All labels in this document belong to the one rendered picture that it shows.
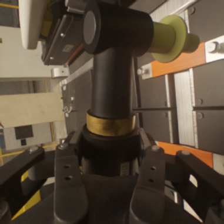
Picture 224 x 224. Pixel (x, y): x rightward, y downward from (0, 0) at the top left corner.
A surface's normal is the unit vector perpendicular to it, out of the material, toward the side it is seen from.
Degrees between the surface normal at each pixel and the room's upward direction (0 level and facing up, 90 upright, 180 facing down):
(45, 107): 90
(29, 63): 90
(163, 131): 0
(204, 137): 0
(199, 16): 0
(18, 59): 90
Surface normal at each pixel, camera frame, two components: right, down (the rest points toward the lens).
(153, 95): -0.86, 0.12
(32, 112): 0.49, 0.00
